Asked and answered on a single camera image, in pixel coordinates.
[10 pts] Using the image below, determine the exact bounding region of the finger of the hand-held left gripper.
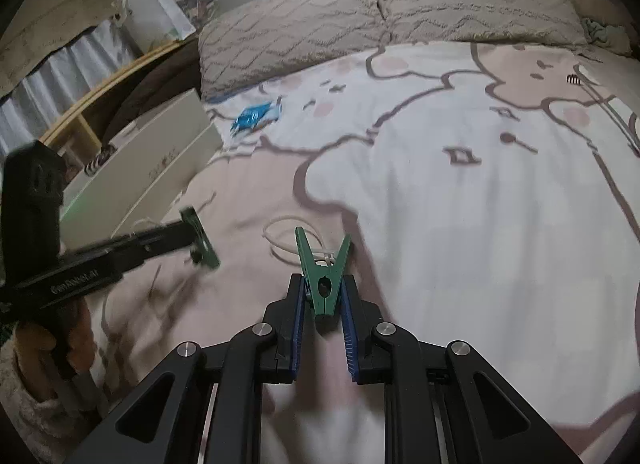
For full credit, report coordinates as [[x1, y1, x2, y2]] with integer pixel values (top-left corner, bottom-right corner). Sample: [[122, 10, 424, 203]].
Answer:
[[106, 219, 198, 275]]

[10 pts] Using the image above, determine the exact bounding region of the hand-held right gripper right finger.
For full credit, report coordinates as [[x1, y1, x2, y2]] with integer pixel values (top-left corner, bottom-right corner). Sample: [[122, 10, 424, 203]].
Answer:
[[341, 274, 585, 464]]

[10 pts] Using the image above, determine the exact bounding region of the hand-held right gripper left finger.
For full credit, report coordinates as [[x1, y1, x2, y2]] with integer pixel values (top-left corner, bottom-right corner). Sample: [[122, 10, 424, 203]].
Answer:
[[87, 273, 307, 464]]

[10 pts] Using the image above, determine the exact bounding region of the green clothespin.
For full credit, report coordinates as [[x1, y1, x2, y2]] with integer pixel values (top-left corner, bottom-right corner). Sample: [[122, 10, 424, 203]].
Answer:
[[294, 225, 352, 323], [179, 206, 222, 269]]

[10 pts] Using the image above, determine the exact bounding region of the white shoe box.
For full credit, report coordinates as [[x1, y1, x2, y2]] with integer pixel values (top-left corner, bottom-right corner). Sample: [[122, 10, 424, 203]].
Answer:
[[59, 88, 227, 255]]

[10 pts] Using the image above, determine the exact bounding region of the blue foil packet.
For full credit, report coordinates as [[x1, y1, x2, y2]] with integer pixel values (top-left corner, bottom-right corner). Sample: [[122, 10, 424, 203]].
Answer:
[[229, 100, 285, 137]]

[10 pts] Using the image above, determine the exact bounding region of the person's left forearm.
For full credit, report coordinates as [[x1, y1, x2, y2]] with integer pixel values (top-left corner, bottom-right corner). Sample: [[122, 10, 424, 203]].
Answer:
[[0, 339, 108, 464]]

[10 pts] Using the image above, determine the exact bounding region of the person's left hand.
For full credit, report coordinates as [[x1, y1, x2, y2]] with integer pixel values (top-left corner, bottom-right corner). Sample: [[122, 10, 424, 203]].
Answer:
[[12, 301, 98, 397]]

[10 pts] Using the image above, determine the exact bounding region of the striped black white band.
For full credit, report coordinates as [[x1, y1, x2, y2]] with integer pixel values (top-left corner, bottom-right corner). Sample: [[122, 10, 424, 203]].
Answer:
[[85, 145, 117, 177]]

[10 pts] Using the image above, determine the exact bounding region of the grey curtain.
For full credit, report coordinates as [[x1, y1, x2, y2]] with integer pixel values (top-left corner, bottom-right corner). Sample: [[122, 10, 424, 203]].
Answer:
[[0, 18, 138, 159]]

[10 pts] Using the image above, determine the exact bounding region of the white paper bag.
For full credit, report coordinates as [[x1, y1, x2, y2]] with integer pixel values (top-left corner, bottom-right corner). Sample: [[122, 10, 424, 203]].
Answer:
[[111, 0, 197, 57]]

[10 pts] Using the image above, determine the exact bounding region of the green crumpled cloth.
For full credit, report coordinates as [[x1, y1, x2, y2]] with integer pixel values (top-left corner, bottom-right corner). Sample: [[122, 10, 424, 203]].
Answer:
[[581, 18, 628, 50]]

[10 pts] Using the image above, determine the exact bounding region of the beige crumpled cloth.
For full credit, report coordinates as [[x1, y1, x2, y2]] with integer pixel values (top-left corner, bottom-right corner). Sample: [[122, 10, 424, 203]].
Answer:
[[570, 0, 633, 57]]

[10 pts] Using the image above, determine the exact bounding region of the white cord loop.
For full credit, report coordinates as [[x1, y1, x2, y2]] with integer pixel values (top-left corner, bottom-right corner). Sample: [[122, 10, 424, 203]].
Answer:
[[262, 216, 335, 265]]

